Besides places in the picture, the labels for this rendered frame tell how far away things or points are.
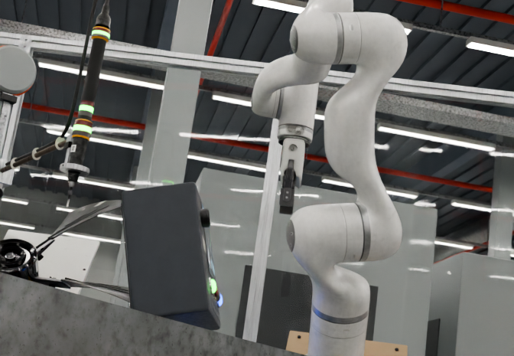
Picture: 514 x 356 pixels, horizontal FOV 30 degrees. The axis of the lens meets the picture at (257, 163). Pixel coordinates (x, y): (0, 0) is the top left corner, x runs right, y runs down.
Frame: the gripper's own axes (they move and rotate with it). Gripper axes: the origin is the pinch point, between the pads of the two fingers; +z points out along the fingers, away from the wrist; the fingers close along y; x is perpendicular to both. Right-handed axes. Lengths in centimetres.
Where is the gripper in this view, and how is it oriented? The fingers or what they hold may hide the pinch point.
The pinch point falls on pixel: (286, 204)
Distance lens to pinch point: 223.7
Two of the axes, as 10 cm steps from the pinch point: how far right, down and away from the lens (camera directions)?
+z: -1.3, 9.6, -2.6
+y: 0.3, 2.7, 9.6
